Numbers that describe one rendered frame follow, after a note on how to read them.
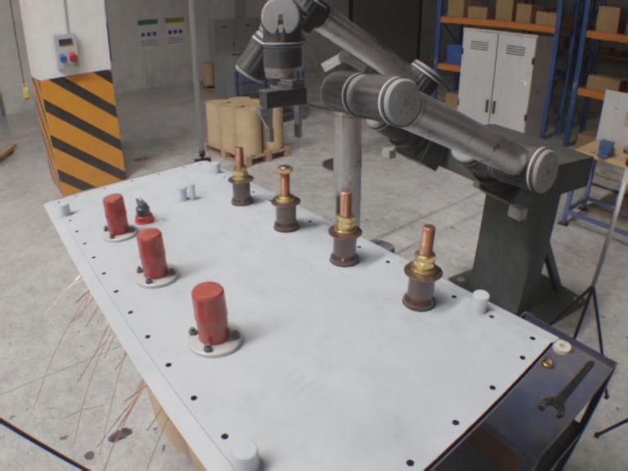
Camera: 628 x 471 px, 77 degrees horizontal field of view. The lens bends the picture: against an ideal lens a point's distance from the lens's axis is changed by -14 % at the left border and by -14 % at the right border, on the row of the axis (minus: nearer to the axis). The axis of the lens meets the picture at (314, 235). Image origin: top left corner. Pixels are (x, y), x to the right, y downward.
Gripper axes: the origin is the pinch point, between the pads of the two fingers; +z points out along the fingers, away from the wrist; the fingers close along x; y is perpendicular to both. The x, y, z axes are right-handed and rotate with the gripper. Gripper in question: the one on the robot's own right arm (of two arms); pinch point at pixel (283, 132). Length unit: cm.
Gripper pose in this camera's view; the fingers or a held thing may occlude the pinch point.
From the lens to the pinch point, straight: 135.8
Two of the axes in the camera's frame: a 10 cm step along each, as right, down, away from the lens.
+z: 0.0, 8.9, 4.6
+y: -5.2, -3.9, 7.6
